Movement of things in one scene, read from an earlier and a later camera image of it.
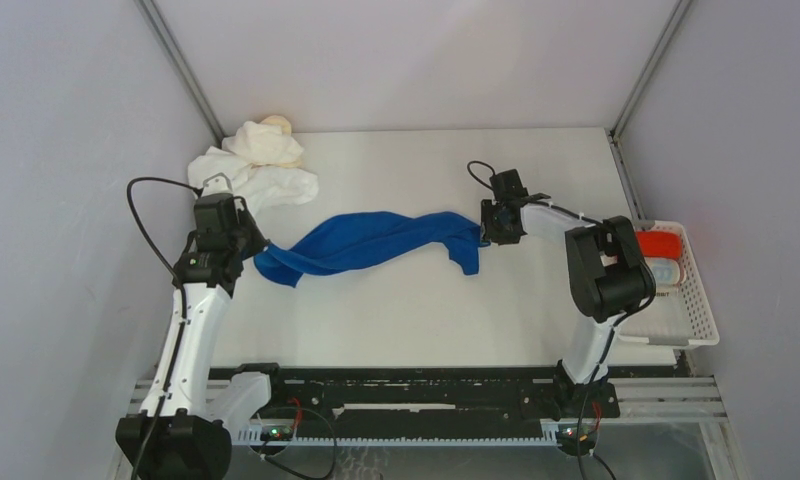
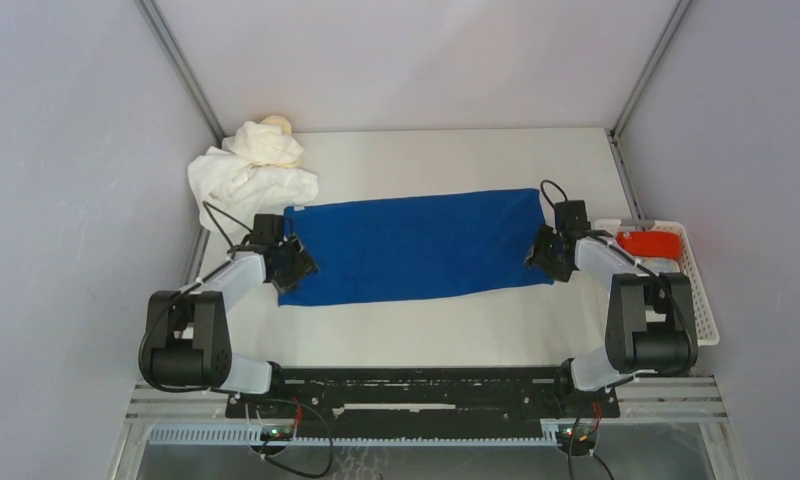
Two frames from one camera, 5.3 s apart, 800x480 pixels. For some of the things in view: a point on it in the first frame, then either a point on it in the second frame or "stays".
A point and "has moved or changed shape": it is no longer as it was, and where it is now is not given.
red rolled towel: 661,244 stays
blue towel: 351,239 has moved or changed shape
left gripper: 258,242 to 304,265
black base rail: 442,401 stays
